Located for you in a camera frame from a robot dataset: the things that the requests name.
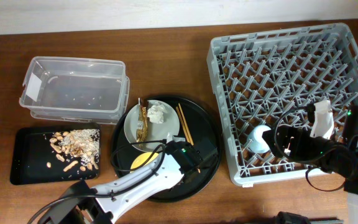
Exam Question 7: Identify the peanut and rice food scraps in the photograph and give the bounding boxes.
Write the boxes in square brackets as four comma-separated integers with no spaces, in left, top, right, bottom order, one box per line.
[49,129,100,172]

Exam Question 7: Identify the grey round plate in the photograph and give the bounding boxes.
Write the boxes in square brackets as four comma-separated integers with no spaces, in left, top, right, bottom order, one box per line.
[124,100,180,143]

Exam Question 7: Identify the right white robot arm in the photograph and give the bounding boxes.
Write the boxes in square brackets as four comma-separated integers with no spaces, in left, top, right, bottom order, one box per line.
[262,102,358,223]

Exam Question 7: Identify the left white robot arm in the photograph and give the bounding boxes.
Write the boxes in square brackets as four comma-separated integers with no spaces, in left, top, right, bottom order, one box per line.
[29,138,219,223]

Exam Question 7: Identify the brown gold snack wrapper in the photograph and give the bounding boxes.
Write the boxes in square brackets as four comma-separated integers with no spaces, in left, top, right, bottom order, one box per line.
[136,98,148,142]

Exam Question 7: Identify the light blue cup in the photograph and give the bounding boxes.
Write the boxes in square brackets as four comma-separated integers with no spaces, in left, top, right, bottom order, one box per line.
[247,125,271,154]

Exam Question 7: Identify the yellow bowl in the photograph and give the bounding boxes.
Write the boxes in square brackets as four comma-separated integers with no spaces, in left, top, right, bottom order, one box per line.
[131,152,158,169]

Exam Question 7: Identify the black rectangular tray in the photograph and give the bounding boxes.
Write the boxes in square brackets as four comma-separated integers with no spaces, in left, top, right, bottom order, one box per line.
[10,123,101,185]

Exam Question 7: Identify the round black serving tray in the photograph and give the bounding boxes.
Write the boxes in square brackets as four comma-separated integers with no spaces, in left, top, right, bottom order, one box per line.
[110,95,223,203]

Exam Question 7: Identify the grey plastic dishwasher rack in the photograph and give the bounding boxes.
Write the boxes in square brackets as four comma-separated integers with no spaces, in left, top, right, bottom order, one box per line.
[206,23,358,187]

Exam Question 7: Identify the clear plastic waste bin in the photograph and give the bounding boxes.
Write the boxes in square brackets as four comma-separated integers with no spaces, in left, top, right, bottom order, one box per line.
[19,56,130,124]

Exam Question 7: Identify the white napkin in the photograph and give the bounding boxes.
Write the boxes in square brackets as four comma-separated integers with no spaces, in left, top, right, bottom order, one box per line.
[147,103,167,124]

